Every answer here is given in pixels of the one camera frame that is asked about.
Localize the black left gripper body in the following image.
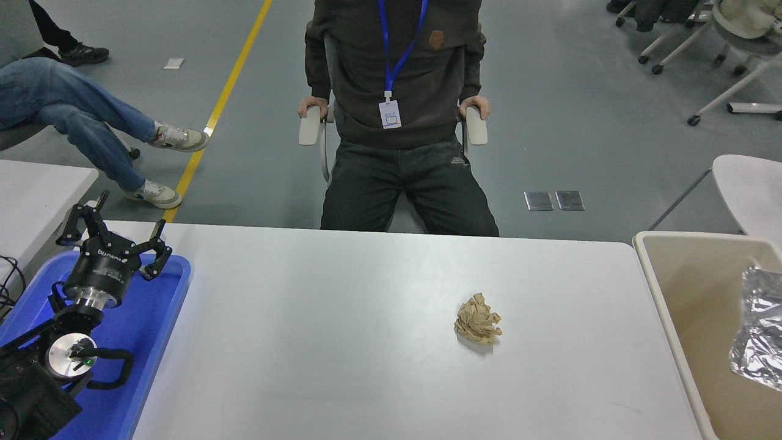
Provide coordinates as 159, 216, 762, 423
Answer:
64, 235, 142, 301

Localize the foil tray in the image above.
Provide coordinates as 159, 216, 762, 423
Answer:
729, 266, 782, 392

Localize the person's right hand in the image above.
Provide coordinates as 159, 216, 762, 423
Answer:
298, 95, 330, 120

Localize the person's left hand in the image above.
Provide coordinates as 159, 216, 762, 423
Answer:
459, 95, 491, 121

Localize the white side table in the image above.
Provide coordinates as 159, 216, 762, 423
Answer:
0, 159, 99, 288

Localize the blue plastic tray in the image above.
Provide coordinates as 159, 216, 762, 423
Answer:
0, 249, 192, 440

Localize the person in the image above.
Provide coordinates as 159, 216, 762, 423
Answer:
0, 0, 210, 209
27, 0, 110, 67
298, 0, 500, 237

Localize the grey office chair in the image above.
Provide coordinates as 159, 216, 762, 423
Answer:
299, 31, 489, 233

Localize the crumpled tan paper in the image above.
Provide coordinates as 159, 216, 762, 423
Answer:
454, 293, 503, 345

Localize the large pale bin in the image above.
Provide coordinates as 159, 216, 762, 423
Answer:
632, 230, 782, 440

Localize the chair with dark coat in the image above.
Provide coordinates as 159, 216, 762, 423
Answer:
606, 0, 715, 32

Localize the white rounded table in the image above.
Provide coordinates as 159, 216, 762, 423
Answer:
712, 154, 782, 238

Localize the black cable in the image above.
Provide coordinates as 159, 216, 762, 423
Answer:
0, 254, 28, 321

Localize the blue lanyard with badge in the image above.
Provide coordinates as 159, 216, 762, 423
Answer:
376, 0, 429, 130

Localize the white wheeled frame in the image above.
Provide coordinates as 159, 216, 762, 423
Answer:
688, 55, 782, 127

